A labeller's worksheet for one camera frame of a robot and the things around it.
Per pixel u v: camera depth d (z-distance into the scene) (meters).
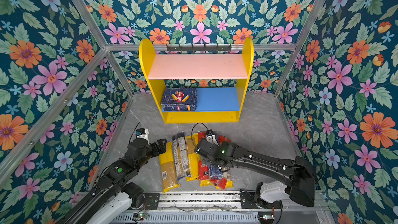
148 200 0.73
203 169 0.78
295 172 0.41
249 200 0.73
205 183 0.77
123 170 0.53
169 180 0.78
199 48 0.91
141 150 0.58
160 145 0.70
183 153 0.86
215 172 0.73
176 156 0.86
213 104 0.90
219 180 0.75
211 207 0.72
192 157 0.84
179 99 0.90
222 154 0.50
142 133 0.68
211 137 0.67
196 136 0.93
